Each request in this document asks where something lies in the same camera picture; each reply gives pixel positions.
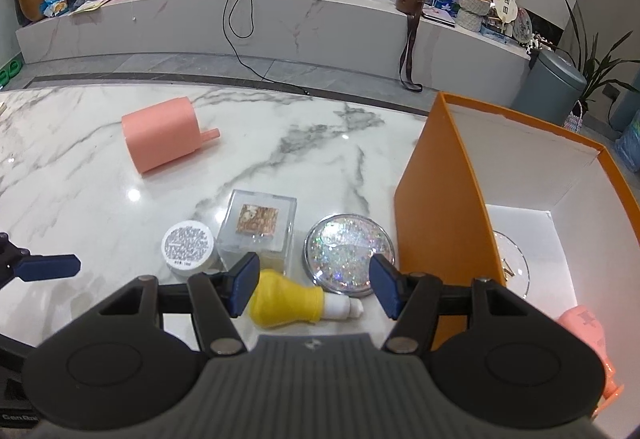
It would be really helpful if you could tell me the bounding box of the pink cylinder humidifier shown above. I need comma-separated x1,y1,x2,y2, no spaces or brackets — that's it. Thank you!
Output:
122,97,221,175

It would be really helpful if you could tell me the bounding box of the green leafy floor plant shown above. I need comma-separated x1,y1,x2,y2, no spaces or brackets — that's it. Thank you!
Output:
551,2,639,116

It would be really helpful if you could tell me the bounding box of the white round paper fan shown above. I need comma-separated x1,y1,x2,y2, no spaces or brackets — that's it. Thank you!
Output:
494,0,518,24

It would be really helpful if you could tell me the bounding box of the white woven basket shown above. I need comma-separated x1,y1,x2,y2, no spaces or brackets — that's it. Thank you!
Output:
456,0,491,33

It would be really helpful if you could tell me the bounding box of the pink pump lotion bottle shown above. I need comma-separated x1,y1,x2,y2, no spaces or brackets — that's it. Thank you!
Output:
558,305,624,416

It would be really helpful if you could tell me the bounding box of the orange storage box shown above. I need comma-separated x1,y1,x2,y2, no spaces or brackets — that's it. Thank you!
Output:
394,94,639,437

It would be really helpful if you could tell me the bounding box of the blue water jug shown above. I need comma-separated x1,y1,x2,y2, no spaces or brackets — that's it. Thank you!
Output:
614,118,640,166

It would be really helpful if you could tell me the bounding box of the small white cream jar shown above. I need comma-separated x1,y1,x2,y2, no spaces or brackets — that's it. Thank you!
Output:
160,220,216,277

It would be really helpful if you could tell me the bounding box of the pastel woven basket bag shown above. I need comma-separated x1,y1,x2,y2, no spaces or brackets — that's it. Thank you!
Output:
563,100,585,133

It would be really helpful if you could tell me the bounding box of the brown leather camera case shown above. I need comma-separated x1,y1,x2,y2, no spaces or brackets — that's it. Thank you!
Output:
395,0,424,92

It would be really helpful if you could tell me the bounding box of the grey-green pedal trash bin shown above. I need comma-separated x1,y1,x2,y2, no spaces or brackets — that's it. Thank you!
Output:
511,49,587,126

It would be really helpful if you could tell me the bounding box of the clear acrylic cube box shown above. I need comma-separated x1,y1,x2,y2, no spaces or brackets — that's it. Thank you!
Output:
216,189,297,273

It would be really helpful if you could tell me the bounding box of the yellow bulb-shaped bottle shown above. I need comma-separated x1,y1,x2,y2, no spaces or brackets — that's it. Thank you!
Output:
248,269,364,329

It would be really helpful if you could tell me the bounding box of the glitter round compact mirror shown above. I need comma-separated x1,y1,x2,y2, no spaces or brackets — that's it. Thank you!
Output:
302,213,396,298

